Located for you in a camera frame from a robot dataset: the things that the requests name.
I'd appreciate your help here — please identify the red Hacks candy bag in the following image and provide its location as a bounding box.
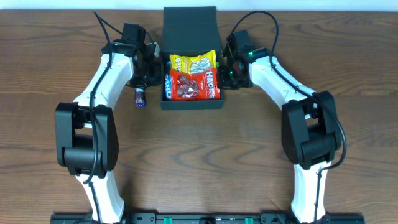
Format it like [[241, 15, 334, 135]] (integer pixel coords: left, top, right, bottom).
[[170, 68, 221, 101]]

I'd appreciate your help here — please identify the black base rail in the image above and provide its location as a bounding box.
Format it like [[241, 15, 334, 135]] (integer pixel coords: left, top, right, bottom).
[[50, 212, 365, 224]]

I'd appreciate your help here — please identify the dark blue chocolate bar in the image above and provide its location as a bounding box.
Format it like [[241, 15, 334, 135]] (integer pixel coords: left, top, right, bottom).
[[135, 88, 147, 108]]

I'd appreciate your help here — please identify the dark green box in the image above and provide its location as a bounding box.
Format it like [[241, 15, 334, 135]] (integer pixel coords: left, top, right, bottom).
[[160, 6, 224, 110]]

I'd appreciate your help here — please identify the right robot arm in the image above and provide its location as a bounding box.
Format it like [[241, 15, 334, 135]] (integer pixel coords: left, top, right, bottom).
[[218, 30, 341, 223]]

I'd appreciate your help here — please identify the yellow Hacks candy bag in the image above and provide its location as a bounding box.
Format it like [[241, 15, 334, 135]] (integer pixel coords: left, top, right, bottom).
[[170, 50, 217, 74]]

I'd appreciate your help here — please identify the blue Oreo cookie pack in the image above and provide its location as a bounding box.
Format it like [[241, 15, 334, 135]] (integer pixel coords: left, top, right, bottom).
[[164, 60, 172, 100]]

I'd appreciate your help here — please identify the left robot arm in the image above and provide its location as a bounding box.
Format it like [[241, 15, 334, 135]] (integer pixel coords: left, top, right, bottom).
[[55, 23, 163, 223]]

